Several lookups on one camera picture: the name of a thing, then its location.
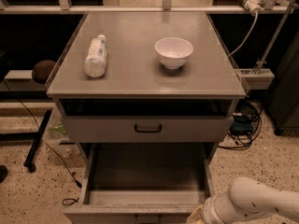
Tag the grey middle drawer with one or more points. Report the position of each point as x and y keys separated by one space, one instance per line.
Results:
x=147 y=129

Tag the clear plastic bin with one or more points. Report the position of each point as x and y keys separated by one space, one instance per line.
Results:
x=56 y=136

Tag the brown round ball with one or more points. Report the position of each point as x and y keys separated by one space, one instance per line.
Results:
x=42 y=70

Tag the grey open bottom drawer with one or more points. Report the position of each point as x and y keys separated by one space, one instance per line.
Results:
x=142 y=184

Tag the white power strip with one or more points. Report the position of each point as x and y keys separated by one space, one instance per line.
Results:
x=252 y=6

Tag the slanted metal rod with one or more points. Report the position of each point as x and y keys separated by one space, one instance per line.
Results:
x=256 y=69

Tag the grey metal drawer cabinet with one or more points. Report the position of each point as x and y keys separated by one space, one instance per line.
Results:
x=135 y=82

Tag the clear plastic water bottle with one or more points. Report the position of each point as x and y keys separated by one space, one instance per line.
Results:
x=96 y=59

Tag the white ceramic bowl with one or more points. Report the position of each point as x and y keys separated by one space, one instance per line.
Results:
x=173 y=52

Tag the blue power box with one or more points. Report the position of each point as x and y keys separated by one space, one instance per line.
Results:
x=242 y=125

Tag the black metal bar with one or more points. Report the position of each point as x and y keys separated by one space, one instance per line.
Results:
x=29 y=162

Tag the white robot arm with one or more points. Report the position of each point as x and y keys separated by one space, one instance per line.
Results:
x=246 y=199

